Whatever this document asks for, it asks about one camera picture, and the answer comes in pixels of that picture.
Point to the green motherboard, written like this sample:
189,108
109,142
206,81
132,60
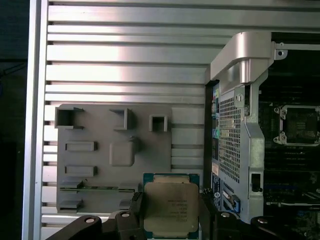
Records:
270,120

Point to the CPU socket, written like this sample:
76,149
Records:
300,125

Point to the grey parts rack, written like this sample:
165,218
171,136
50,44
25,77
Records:
150,155

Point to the silver CPU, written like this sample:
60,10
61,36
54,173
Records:
171,205

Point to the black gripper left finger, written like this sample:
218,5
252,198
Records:
120,227

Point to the green RAM stick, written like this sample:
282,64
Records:
100,188

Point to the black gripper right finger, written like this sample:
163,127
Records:
225,227

